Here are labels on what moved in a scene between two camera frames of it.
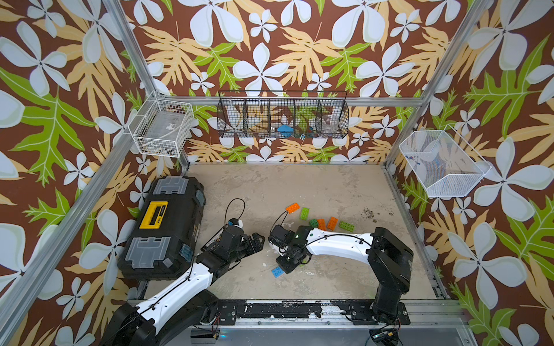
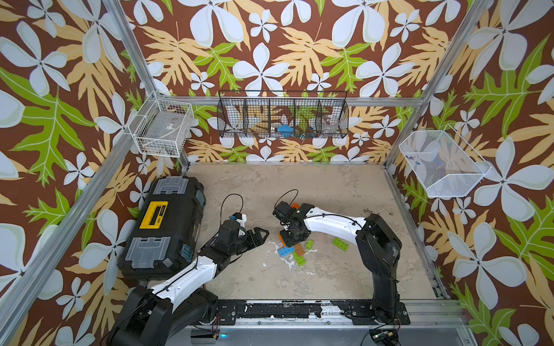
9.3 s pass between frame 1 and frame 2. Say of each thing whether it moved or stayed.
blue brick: moved
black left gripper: stayed
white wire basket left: stayed
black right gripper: moved
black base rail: stayed
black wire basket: stayed
